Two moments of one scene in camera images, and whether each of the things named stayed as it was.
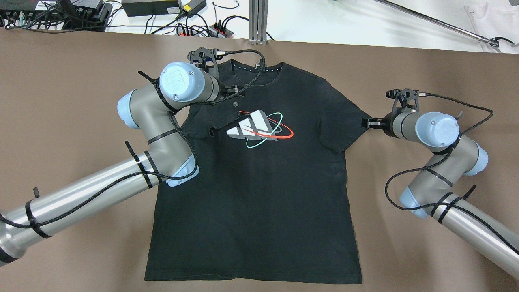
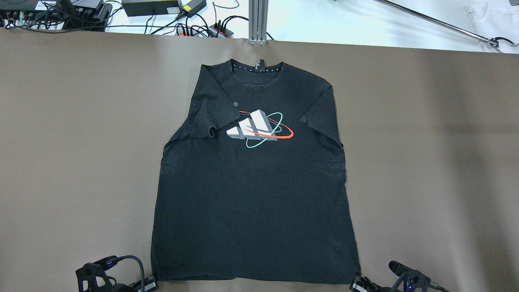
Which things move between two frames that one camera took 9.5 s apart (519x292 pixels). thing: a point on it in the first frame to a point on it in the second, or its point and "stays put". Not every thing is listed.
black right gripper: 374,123 to 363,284
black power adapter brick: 134,8 stays put
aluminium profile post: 258,19 stays put
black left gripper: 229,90 to 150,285
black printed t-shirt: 271,202 stays put
